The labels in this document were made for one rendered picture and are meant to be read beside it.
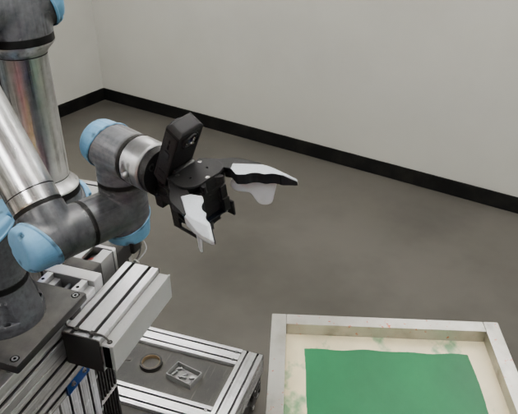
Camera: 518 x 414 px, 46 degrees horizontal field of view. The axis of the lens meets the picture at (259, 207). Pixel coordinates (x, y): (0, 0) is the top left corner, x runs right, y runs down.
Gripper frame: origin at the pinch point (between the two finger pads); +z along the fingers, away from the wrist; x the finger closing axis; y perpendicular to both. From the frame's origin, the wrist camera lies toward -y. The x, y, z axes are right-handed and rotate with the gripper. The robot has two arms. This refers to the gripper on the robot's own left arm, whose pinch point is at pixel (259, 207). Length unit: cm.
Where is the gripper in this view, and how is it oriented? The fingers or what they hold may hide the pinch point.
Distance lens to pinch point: 74.7
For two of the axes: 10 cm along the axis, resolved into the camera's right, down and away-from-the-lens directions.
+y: 0.9, 8.0, 5.9
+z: 7.3, 3.5, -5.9
